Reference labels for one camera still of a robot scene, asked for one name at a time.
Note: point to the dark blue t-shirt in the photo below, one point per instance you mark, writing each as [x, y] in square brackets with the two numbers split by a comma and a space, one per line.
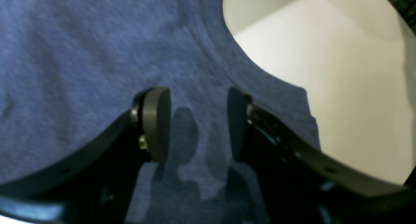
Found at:
[70, 67]

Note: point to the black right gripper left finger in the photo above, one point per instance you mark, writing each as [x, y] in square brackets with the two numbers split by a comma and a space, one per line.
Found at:
[95, 184]

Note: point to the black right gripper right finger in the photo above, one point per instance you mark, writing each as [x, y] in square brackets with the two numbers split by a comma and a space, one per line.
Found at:
[300, 184]

